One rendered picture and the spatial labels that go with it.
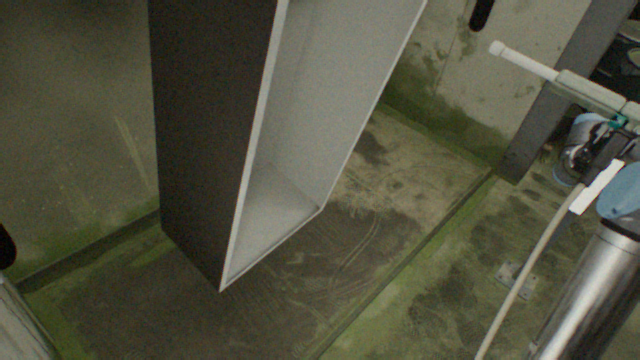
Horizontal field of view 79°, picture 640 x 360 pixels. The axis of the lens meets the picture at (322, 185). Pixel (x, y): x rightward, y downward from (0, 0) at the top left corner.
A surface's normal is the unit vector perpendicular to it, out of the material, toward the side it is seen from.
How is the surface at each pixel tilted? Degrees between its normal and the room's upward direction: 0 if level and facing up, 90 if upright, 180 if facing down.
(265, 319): 0
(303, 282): 0
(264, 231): 12
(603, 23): 90
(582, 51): 90
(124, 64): 57
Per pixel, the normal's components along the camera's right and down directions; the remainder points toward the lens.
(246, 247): 0.28, -0.60
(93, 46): 0.69, 0.06
